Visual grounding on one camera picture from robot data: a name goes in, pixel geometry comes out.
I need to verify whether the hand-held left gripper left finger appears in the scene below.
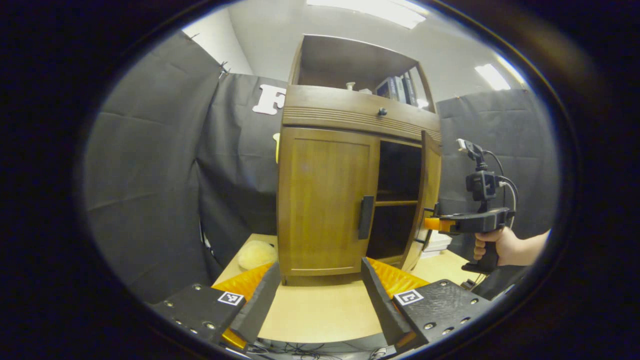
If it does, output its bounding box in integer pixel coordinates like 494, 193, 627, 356
150, 261, 282, 351

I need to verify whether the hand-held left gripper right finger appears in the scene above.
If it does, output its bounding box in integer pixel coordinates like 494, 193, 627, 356
361, 257, 493, 351

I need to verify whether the black door handle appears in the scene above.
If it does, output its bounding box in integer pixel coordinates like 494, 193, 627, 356
414, 202, 441, 247
358, 195, 375, 241

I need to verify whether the wooden shoe cabinet door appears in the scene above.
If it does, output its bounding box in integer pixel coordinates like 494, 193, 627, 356
278, 127, 381, 277
401, 131, 443, 272

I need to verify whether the wooden double-door shoe cabinet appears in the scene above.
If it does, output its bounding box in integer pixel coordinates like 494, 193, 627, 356
276, 34, 443, 286

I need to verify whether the wooden cabinet drawer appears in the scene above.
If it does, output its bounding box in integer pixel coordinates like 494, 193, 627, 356
282, 85, 442, 143

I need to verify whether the blue upright book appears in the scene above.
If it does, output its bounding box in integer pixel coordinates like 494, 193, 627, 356
375, 77, 397, 100

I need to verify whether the small ceiling light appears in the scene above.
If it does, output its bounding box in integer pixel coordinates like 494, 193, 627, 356
474, 62, 512, 92

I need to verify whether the black backdrop cloth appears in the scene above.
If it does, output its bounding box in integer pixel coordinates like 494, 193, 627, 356
82, 30, 561, 303

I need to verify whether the long ceiling light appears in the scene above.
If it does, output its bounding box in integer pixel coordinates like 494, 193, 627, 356
306, 0, 431, 30

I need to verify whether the black and white cable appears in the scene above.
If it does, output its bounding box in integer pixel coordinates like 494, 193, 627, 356
482, 150, 519, 231

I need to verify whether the black cable bundle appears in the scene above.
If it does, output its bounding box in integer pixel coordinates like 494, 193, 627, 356
257, 341, 396, 360

